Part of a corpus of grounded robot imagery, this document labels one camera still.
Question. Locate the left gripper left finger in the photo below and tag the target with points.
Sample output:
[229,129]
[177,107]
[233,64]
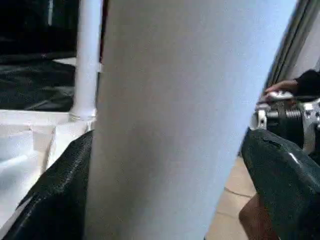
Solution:
[57,200]

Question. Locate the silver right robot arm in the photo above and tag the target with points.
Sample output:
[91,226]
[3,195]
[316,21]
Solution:
[282,117]

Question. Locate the white plastic table top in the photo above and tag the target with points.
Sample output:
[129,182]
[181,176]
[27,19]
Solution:
[25,130]

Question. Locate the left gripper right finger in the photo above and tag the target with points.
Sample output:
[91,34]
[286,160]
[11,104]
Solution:
[287,187]

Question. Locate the white flat board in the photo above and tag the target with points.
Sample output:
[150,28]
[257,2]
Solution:
[67,61]

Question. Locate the black plastic sheet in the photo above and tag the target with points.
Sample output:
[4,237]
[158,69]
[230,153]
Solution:
[37,82]

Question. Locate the white plastic table leg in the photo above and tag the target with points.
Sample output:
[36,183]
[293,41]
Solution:
[87,62]
[175,100]

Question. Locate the black backdrop curtain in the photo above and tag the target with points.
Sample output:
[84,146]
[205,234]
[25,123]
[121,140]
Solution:
[25,20]

